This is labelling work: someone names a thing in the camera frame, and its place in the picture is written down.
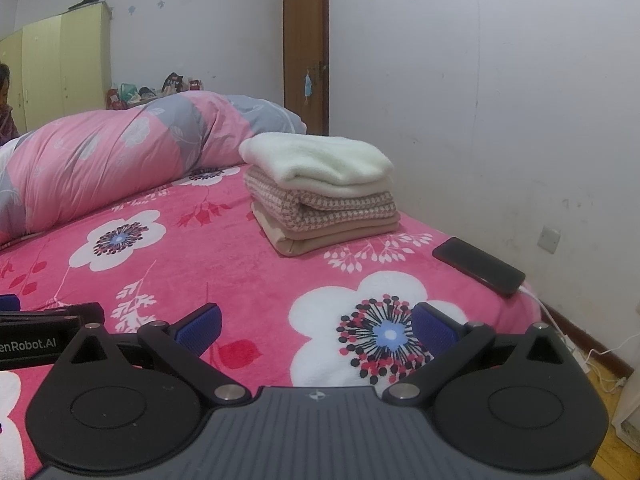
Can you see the cluttered shelf items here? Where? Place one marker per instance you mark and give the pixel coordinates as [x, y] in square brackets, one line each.
[150, 92]

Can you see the pink floral bed blanket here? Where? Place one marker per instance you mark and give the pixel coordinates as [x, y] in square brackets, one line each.
[225, 260]

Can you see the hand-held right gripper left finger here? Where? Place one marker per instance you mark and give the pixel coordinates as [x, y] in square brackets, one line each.
[202, 331]

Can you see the black smartphone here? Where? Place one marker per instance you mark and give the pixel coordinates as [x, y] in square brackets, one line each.
[475, 265]

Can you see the brown wooden door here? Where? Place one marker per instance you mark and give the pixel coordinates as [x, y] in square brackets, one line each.
[305, 20]

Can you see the white box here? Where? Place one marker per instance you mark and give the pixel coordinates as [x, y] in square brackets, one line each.
[630, 415]

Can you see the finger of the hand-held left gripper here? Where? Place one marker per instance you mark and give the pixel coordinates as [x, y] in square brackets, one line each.
[7, 302]

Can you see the pink and grey floral quilt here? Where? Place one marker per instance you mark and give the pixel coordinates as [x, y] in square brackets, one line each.
[100, 160]

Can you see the beige folded garment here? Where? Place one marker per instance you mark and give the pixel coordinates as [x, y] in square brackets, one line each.
[325, 238]

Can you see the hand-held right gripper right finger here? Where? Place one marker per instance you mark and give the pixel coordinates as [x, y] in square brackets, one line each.
[432, 328]

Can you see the pink checked folded garment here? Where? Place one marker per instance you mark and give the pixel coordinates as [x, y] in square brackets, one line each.
[320, 208]

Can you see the yellow-green wardrobe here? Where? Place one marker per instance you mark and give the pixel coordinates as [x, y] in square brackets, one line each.
[60, 65]

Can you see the blue face mask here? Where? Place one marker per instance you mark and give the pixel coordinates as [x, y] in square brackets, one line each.
[307, 85]

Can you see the white wall socket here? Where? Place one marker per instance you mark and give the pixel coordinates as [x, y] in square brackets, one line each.
[549, 239]

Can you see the white fluffy towel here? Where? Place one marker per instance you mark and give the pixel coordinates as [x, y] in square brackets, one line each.
[320, 160]

